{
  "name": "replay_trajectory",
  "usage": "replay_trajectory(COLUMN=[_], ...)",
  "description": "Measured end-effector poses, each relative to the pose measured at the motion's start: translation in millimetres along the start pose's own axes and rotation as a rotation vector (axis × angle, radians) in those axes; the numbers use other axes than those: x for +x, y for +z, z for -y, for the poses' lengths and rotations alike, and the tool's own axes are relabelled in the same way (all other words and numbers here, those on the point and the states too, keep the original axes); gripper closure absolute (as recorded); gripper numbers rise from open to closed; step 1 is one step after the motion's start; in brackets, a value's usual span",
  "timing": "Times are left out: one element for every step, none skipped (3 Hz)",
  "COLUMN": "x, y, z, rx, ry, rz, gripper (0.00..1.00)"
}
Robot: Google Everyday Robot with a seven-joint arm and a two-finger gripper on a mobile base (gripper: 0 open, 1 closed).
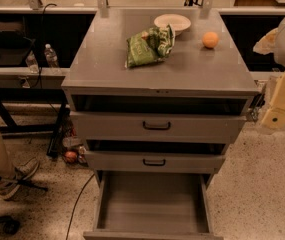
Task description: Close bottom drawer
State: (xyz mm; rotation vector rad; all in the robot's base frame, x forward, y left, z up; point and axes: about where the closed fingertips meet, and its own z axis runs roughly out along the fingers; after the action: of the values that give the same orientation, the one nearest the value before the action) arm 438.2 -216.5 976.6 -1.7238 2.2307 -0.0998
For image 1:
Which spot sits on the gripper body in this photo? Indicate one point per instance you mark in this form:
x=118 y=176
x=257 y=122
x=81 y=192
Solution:
x=274 y=117

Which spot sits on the grey bottom drawer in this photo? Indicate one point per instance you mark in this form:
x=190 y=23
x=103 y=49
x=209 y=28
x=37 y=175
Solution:
x=151 y=206

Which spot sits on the grey drawer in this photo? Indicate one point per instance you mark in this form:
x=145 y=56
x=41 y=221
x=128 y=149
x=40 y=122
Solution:
x=157 y=127
x=154 y=162
x=151 y=206

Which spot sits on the grey drawer cabinet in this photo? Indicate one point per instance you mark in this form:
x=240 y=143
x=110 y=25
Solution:
x=193 y=80

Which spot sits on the grey middle drawer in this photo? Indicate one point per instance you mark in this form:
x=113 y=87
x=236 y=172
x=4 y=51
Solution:
x=154 y=162

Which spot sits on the grey top drawer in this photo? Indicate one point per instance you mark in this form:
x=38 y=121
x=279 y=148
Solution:
x=157 y=127

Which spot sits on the orange fruit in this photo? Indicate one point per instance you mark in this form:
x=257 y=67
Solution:
x=210 y=40

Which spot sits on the white bowl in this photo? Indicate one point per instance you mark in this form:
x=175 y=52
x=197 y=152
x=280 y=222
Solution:
x=178 y=22

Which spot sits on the green chip bag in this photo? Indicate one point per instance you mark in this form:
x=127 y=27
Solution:
x=150 y=46

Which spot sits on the red apple on floor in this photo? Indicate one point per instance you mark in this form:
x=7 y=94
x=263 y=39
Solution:
x=70 y=156

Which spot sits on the clear water bottle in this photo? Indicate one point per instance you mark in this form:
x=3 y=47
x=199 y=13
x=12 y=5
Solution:
x=51 y=56

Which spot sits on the small plastic bottle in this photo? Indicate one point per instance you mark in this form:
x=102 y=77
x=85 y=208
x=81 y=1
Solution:
x=32 y=63

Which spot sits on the dark box on shelf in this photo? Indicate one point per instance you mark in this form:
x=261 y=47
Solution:
x=12 y=35

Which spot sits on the grey sneaker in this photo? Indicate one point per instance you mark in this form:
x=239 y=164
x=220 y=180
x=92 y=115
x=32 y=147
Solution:
x=9 y=187

